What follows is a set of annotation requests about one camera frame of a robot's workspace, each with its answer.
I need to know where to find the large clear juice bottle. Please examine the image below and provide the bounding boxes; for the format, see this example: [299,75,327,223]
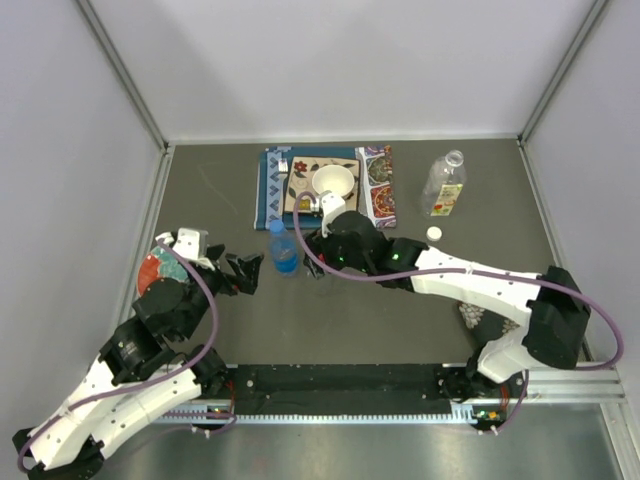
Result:
[421,150,467,217]

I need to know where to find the black floral square plate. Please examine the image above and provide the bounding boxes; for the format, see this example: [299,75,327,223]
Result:
[457,302,519,346]

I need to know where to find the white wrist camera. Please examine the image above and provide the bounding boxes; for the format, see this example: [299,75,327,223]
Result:
[155,227,215,270]
[310,191,346,238]

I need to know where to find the round red teal plate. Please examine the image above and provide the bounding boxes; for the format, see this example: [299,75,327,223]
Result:
[136,246,189,296]

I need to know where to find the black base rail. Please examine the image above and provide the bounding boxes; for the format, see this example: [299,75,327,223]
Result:
[230,364,452,416]

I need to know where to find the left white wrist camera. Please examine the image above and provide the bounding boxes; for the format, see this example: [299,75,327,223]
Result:
[155,227,215,270]

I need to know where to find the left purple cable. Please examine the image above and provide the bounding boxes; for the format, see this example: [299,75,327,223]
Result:
[17,244,220,472]

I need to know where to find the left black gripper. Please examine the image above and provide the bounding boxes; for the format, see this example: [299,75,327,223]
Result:
[178,243,264,341]

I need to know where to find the grey cable duct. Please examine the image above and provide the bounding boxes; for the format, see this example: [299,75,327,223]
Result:
[155,404,504,426]

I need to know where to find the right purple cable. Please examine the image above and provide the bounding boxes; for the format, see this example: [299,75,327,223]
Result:
[292,194,625,370]

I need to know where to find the square floral beige plate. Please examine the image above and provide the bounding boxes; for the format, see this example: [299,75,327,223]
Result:
[279,156,360,214]

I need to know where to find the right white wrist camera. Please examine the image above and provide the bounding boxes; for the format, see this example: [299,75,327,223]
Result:
[310,191,346,238]

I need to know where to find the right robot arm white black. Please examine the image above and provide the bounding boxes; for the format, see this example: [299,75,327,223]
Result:
[301,211,591,396]

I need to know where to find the blue patterned placemat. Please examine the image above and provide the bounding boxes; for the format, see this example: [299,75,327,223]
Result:
[254,145,397,231]

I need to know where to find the white bottle cap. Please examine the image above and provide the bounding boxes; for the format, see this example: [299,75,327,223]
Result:
[426,226,443,242]

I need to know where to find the red cap clear bottle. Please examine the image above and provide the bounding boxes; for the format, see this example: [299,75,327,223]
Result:
[314,274,344,297]

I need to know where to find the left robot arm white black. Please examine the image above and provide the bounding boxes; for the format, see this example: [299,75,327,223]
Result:
[13,232,264,479]

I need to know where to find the purple cable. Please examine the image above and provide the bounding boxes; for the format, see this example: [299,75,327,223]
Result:
[17,244,220,472]
[292,194,625,370]

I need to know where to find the white ceramic bowl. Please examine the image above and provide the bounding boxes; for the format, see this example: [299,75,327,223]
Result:
[312,165,355,198]

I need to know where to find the blue cap water bottle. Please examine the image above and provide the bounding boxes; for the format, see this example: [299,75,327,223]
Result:
[269,219,298,276]

